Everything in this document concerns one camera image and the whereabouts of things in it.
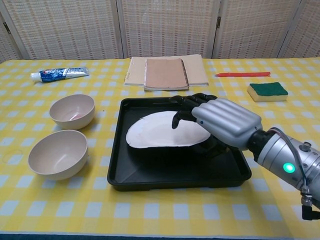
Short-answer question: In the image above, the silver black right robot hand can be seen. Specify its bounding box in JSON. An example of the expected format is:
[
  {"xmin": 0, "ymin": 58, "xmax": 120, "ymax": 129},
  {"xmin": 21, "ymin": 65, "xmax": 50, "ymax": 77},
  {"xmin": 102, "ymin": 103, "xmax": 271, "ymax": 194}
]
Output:
[{"xmin": 168, "ymin": 92, "xmax": 263, "ymax": 159}]

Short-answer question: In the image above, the white paper plate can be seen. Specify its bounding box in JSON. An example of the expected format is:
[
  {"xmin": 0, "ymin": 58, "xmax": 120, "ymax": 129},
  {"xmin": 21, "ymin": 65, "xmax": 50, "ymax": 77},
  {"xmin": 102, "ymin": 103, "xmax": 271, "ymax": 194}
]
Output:
[{"xmin": 125, "ymin": 111, "xmax": 212, "ymax": 149}]

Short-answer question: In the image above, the beige bowl with pink mark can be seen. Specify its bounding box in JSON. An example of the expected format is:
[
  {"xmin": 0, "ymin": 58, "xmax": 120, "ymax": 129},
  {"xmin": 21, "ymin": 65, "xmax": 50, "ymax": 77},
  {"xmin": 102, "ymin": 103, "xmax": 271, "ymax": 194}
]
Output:
[{"xmin": 49, "ymin": 94, "xmax": 96, "ymax": 130}]

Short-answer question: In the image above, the plain beige bowl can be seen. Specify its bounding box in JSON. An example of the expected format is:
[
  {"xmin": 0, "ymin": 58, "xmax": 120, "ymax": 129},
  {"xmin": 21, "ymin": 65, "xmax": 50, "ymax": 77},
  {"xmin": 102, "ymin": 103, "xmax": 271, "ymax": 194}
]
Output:
[{"xmin": 27, "ymin": 129, "xmax": 89, "ymax": 181}]

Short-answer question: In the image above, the black plastic tray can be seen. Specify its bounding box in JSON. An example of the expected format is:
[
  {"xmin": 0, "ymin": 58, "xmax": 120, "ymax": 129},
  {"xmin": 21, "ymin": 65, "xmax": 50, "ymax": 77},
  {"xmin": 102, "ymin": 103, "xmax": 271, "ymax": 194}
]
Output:
[{"xmin": 106, "ymin": 94, "xmax": 252, "ymax": 192}]

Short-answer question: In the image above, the red pen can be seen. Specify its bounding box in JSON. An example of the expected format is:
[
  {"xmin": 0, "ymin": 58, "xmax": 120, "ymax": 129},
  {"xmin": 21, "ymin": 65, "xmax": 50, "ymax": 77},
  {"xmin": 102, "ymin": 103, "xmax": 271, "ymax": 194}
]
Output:
[{"xmin": 215, "ymin": 71, "xmax": 271, "ymax": 78}]

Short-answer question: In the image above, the green yellow sponge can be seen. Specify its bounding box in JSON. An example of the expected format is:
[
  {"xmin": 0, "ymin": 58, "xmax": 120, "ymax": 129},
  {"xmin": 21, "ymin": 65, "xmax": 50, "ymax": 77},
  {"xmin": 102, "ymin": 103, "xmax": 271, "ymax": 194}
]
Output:
[{"xmin": 246, "ymin": 82, "xmax": 289, "ymax": 103}]

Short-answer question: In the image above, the large beige notebook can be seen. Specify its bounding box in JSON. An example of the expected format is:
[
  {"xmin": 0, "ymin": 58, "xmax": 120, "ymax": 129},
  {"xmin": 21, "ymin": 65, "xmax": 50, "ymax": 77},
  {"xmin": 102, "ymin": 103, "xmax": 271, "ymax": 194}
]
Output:
[{"xmin": 124, "ymin": 56, "xmax": 209, "ymax": 88}]

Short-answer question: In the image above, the small brown spiral notebook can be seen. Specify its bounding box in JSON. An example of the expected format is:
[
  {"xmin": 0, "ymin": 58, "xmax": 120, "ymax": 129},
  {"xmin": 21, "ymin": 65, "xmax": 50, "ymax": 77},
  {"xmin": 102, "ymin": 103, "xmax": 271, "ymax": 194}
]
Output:
[{"xmin": 143, "ymin": 58, "xmax": 190, "ymax": 92}]

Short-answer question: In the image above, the yellow white checkered tablecloth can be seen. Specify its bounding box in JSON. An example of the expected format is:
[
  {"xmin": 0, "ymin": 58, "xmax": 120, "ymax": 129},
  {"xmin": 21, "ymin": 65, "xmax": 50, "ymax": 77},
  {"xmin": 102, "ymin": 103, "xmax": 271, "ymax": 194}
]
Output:
[{"xmin": 0, "ymin": 57, "xmax": 320, "ymax": 237}]

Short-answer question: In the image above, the blue white toothpaste tube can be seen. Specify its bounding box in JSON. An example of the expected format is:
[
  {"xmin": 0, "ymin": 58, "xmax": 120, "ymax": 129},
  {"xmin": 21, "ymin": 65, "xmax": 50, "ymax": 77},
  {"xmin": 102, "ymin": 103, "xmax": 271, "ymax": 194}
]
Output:
[{"xmin": 30, "ymin": 66, "xmax": 90, "ymax": 84}]

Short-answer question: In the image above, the woven folding screen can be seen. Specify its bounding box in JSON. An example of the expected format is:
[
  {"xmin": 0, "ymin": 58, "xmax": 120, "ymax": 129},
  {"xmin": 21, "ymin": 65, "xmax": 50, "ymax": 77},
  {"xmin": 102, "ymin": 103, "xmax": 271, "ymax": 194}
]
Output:
[{"xmin": 0, "ymin": 0, "xmax": 320, "ymax": 65}]

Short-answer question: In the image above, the grey right wrist cable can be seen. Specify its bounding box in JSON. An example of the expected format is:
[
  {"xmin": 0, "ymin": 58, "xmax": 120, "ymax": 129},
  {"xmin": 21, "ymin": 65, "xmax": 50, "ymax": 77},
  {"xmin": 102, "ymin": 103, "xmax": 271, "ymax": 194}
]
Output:
[{"xmin": 269, "ymin": 126, "xmax": 316, "ymax": 221}]

